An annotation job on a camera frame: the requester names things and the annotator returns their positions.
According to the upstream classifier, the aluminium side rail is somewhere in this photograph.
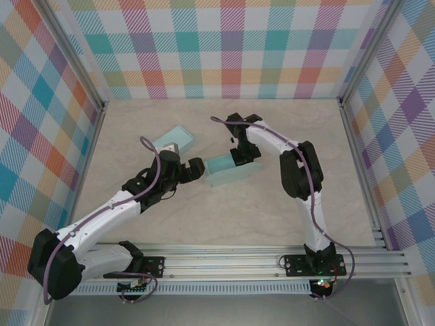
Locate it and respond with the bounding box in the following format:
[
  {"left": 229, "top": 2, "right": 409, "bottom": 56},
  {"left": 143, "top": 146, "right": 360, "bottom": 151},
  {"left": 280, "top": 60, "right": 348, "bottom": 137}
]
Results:
[
  {"left": 338, "top": 98, "right": 390, "bottom": 252},
  {"left": 60, "top": 101, "right": 110, "bottom": 254}
]

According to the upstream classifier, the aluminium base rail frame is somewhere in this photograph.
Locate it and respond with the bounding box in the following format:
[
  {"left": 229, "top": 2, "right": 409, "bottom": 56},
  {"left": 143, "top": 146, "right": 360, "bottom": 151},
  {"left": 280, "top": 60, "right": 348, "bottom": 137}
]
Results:
[{"left": 39, "top": 241, "right": 414, "bottom": 281}]

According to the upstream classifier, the light blue round-flap paper box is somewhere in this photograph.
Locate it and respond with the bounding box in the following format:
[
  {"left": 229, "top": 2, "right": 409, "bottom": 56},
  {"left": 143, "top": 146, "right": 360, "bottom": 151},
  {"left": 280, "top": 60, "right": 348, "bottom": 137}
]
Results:
[{"left": 154, "top": 125, "right": 196, "bottom": 156}]

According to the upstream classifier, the small lit circuit board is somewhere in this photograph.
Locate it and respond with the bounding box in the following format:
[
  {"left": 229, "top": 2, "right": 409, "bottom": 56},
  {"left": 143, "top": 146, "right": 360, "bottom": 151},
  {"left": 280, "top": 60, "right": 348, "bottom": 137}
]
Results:
[{"left": 311, "top": 277, "right": 337, "bottom": 293}]

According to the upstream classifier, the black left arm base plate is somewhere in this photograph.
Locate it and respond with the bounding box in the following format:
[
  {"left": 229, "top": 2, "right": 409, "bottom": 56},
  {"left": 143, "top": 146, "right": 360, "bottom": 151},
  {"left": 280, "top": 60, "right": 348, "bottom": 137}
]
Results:
[{"left": 103, "top": 256, "right": 167, "bottom": 280}]

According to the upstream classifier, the light blue slotted paper box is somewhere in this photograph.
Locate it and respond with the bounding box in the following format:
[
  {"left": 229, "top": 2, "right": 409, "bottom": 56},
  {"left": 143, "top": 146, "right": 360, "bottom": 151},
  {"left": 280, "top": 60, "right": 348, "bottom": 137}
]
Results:
[{"left": 203, "top": 153, "right": 264, "bottom": 188}]

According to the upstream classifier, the small green circuit board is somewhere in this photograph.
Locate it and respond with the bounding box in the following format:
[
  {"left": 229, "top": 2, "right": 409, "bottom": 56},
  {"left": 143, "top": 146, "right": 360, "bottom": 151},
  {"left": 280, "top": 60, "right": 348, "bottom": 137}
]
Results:
[{"left": 117, "top": 278, "right": 152, "bottom": 293}]

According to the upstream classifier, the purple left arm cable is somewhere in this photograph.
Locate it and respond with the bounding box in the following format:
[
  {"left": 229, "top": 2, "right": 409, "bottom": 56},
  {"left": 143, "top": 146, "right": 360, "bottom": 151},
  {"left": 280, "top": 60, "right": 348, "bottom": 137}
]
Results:
[{"left": 42, "top": 136, "right": 181, "bottom": 305}]

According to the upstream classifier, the slotted white cable duct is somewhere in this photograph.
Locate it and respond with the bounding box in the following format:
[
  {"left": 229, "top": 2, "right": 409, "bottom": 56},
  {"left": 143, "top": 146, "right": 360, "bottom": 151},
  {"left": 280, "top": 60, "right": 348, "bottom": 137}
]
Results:
[{"left": 73, "top": 280, "right": 312, "bottom": 296}]

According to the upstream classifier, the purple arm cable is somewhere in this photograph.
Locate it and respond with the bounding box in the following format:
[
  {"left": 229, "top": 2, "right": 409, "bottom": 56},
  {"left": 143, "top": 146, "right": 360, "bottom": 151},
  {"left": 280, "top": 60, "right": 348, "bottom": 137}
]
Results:
[
  {"left": 210, "top": 115, "right": 356, "bottom": 302},
  {"left": 42, "top": 136, "right": 181, "bottom": 305}
]

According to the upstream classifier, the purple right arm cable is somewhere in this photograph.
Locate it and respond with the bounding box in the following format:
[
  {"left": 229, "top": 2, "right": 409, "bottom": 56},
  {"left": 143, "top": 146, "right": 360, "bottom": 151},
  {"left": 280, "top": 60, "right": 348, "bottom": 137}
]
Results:
[{"left": 210, "top": 115, "right": 356, "bottom": 302}]

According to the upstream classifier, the aluminium corner post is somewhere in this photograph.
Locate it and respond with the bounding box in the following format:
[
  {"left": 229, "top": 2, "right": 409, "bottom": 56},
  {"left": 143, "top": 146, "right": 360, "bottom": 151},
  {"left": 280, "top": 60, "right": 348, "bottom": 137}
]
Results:
[
  {"left": 35, "top": 0, "right": 110, "bottom": 113},
  {"left": 338, "top": 0, "right": 408, "bottom": 109}
]

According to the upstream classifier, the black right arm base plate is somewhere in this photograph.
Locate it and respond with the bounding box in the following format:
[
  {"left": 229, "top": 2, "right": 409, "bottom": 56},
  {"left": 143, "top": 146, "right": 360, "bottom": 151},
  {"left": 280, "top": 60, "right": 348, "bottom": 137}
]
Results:
[{"left": 284, "top": 253, "right": 347, "bottom": 278}]

